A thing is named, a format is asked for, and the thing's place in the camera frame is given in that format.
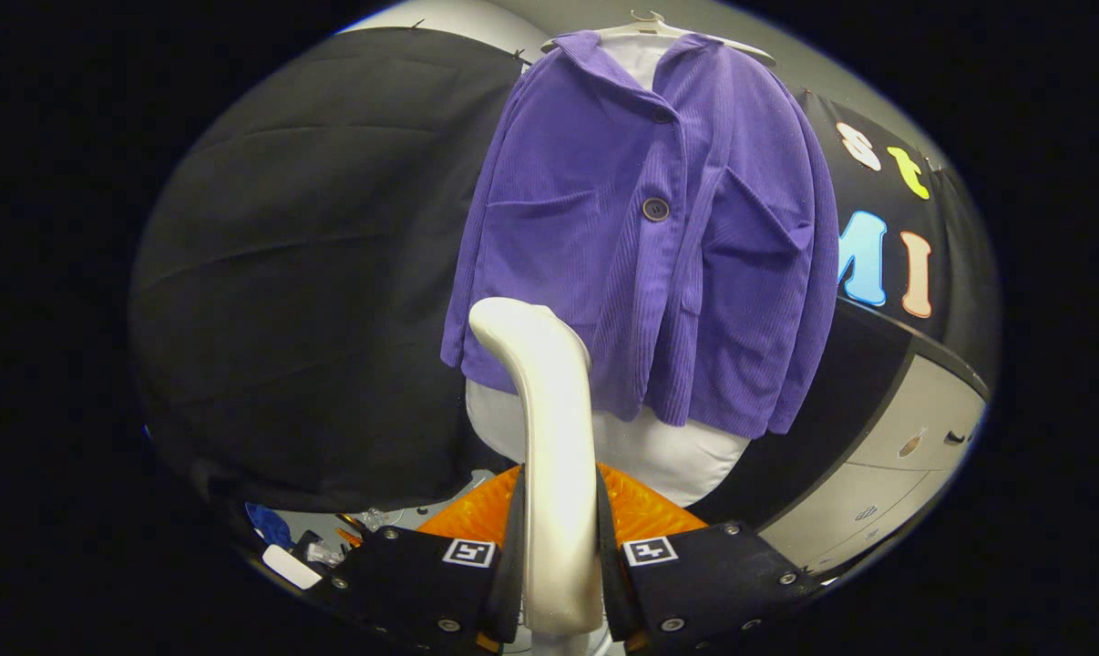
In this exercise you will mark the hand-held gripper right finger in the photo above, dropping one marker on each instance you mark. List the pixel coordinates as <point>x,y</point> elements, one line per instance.
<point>615,592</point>

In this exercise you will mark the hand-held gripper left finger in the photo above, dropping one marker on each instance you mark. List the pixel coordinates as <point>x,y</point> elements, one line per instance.
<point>508,592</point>

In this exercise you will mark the white garment steamer head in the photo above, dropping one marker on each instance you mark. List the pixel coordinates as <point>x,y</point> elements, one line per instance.
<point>559,437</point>

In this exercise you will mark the white plastic clothes hanger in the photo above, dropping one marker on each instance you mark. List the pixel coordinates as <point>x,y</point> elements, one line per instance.
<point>741,46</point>

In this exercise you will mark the small white box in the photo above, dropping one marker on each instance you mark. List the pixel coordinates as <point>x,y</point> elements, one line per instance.
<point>292,567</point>

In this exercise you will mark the blue cloth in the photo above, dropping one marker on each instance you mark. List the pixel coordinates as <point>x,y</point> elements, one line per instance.
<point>269,526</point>

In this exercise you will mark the grey cabinet with dark top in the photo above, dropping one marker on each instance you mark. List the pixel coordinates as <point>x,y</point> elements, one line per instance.
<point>914,401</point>

